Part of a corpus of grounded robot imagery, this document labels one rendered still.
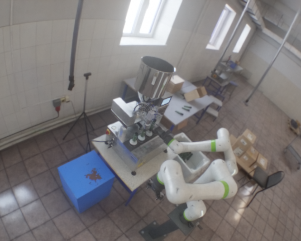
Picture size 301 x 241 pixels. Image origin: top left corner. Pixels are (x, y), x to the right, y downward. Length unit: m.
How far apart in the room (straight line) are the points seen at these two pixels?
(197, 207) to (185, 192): 0.61
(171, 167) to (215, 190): 0.29
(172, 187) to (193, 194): 0.12
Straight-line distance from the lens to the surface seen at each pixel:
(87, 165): 1.94
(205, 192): 0.91
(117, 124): 1.79
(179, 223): 1.56
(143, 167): 1.86
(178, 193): 0.78
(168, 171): 0.82
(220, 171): 1.13
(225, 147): 1.60
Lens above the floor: 2.27
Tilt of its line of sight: 39 degrees down
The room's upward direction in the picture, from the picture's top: 23 degrees clockwise
